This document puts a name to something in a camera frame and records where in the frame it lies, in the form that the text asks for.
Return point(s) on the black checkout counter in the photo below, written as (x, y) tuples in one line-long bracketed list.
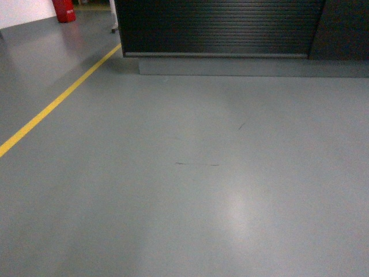
[(246, 38)]

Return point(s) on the white chair leg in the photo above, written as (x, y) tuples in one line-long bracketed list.
[(114, 16)]

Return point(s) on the red fire extinguisher box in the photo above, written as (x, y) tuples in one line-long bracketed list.
[(64, 10)]

